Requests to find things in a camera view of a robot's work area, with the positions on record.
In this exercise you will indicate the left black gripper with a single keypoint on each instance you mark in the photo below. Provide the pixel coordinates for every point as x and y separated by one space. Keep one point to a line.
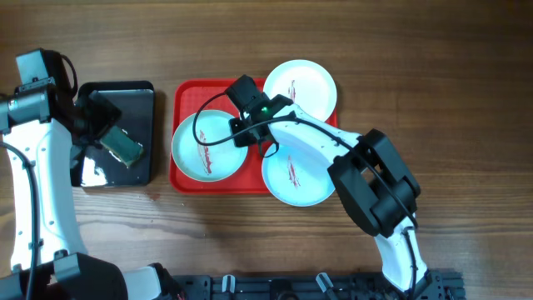
105 112

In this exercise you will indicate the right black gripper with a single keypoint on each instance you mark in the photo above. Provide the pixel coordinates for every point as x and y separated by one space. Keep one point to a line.
243 141

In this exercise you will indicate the green yellow sponge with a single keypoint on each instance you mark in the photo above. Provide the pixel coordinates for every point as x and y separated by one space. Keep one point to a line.
121 146

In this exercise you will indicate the white plate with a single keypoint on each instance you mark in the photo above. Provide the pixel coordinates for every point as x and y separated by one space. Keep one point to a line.
207 163
307 84
292 177

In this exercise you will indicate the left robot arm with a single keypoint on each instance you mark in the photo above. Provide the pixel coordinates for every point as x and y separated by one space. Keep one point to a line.
46 128

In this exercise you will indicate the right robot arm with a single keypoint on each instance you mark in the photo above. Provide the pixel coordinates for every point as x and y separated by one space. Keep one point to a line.
376 188

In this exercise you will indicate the black rectangular tray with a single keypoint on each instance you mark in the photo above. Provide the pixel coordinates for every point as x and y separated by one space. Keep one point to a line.
99 167

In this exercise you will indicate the red plastic tray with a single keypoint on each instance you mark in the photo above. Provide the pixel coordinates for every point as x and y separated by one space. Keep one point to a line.
246 180

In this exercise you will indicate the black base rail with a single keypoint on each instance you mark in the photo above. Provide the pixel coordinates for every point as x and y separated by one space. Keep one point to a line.
358 286

